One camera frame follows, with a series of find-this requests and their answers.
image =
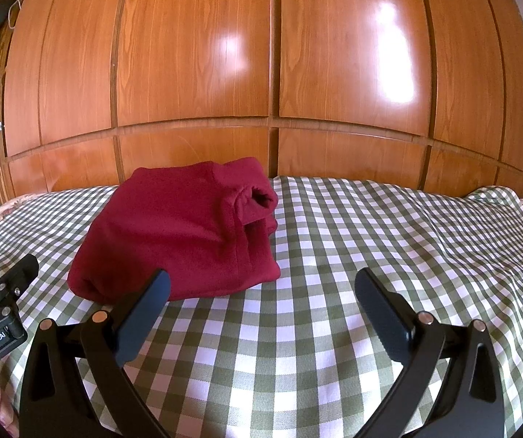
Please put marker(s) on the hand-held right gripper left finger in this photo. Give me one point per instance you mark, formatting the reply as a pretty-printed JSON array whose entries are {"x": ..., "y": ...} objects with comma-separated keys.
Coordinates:
[{"x": 145, "y": 310}]

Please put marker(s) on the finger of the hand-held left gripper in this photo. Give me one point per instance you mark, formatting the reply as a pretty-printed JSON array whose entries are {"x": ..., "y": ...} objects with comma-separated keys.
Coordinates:
[{"x": 17, "y": 273}]

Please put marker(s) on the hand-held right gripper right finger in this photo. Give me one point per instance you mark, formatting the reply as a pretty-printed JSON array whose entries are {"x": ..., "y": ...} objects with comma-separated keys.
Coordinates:
[{"x": 382, "y": 315}]

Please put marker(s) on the dark red fleece garment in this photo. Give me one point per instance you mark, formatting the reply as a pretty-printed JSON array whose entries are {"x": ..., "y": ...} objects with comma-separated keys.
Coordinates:
[{"x": 165, "y": 228}]

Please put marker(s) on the green white checked blanket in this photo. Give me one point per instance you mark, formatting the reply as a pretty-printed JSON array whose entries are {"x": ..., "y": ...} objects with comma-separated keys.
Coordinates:
[{"x": 334, "y": 246}]

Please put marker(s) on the wooden wardrobe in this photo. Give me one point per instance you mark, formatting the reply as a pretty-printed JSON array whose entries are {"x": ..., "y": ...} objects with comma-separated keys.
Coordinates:
[{"x": 270, "y": 54}]

